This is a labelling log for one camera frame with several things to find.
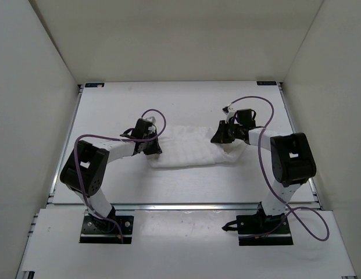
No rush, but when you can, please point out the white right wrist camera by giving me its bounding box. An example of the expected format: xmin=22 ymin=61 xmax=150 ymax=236
xmin=222 ymin=104 xmax=236 ymax=123

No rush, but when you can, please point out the left blue corner label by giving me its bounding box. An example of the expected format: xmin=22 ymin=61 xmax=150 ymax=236
xmin=84 ymin=83 xmax=105 ymax=88

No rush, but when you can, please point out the blue corner label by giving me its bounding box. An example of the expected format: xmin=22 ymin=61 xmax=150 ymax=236
xmin=256 ymin=81 xmax=277 ymax=86
xmin=84 ymin=83 xmax=105 ymax=88

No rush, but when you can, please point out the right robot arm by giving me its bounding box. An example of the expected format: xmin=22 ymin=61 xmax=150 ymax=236
xmin=210 ymin=107 xmax=317 ymax=233

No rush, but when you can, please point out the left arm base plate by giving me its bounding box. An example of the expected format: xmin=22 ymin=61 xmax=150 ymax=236
xmin=79 ymin=211 xmax=134 ymax=245

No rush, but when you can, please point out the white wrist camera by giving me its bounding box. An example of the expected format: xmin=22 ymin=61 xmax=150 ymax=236
xmin=222 ymin=104 xmax=236 ymax=123
xmin=142 ymin=116 xmax=156 ymax=126

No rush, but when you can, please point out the right blue corner label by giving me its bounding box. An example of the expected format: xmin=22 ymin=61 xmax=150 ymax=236
xmin=256 ymin=81 xmax=277 ymax=86

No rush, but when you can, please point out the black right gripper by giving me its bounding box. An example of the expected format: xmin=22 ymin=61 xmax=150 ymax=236
xmin=212 ymin=121 xmax=243 ymax=144

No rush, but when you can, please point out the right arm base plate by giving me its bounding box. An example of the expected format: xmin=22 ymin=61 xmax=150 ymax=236
xmin=221 ymin=203 xmax=294 ymax=246

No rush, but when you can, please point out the white pleated skirt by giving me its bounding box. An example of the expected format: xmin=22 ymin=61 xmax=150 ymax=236
xmin=146 ymin=126 xmax=246 ymax=169

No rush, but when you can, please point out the aluminium table rail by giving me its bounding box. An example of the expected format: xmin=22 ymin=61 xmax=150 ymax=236
xmin=114 ymin=203 xmax=258 ymax=211

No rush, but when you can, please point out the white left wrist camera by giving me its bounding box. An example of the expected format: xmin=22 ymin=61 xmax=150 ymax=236
xmin=142 ymin=116 xmax=156 ymax=126

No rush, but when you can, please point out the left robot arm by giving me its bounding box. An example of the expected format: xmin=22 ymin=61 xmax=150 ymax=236
xmin=60 ymin=117 xmax=162 ymax=233

